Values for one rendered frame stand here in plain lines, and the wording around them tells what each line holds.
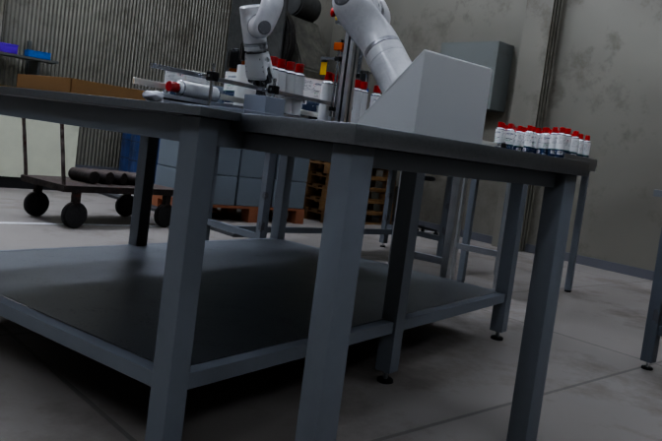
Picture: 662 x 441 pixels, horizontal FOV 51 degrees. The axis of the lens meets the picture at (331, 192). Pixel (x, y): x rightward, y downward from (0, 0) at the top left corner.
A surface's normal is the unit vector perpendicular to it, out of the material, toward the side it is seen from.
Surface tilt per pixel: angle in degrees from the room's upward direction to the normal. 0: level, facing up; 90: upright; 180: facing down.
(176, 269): 90
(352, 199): 90
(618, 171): 90
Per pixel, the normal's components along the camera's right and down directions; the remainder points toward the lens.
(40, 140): 0.66, 0.14
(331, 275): -0.73, -0.05
